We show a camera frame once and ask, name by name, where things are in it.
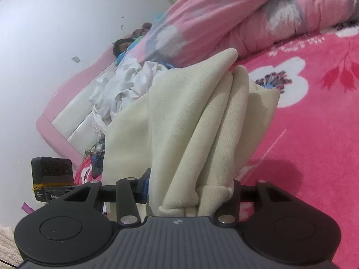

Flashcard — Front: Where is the white clothes pile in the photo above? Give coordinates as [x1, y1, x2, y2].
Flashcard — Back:
[89, 57, 169, 135]

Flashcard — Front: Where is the dark clothes pile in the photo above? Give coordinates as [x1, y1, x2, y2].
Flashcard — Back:
[82, 134, 107, 179]

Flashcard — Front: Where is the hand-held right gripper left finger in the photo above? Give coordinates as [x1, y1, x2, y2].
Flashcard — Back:
[64, 167, 152, 226]

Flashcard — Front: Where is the pink and white headboard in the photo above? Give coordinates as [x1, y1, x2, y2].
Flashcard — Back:
[35, 46, 124, 172]

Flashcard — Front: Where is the pink grey floral quilt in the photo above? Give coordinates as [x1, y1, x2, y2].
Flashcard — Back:
[141, 0, 359, 71]

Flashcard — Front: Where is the cream zip jacket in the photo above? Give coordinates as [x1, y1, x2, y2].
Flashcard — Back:
[102, 47, 281, 218]

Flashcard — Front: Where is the pink flower-print blanket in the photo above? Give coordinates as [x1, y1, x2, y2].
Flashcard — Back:
[72, 23, 359, 269]

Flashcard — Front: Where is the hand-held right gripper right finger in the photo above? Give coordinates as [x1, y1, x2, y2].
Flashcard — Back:
[215, 179, 295, 226]

